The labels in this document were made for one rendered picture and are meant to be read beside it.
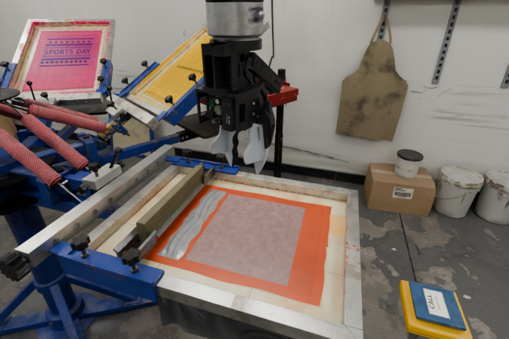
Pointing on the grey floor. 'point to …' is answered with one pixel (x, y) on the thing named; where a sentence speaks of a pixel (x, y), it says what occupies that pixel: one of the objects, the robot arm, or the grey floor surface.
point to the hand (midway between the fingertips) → (246, 161)
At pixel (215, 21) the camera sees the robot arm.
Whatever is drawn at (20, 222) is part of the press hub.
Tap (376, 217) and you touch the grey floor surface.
